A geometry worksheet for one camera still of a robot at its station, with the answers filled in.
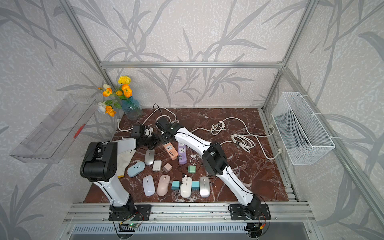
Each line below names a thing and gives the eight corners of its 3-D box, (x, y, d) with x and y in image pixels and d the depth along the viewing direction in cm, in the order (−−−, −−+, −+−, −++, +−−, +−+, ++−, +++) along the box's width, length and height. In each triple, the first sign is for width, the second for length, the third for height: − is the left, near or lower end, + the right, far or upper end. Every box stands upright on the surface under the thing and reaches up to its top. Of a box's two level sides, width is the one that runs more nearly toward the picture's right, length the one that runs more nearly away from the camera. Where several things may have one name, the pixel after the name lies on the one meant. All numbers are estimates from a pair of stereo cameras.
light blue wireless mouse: (130, 178, 87) (128, 176, 84) (128, 170, 90) (125, 167, 87) (147, 169, 90) (145, 167, 87) (144, 162, 93) (142, 159, 90)
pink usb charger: (161, 170, 90) (160, 169, 88) (168, 163, 92) (168, 162, 90) (165, 174, 88) (165, 173, 86) (173, 168, 91) (172, 166, 89)
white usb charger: (153, 171, 89) (152, 169, 87) (155, 162, 93) (154, 160, 91) (160, 171, 89) (159, 169, 87) (162, 162, 93) (161, 160, 91)
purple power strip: (178, 164, 91) (178, 162, 90) (178, 144, 100) (178, 142, 99) (186, 163, 92) (186, 162, 90) (186, 143, 101) (185, 142, 99)
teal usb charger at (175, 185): (171, 190, 83) (171, 189, 81) (172, 182, 85) (172, 180, 84) (179, 190, 83) (178, 189, 81) (180, 182, 85) (179, 180, 84)
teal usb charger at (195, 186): (191, 190, 82) (191, 189, 80) (192, 182, 85) (191, 181, 83) (199, 190, 82) (199, 189, 80) (199, 182, 85) (199, 181, 83)
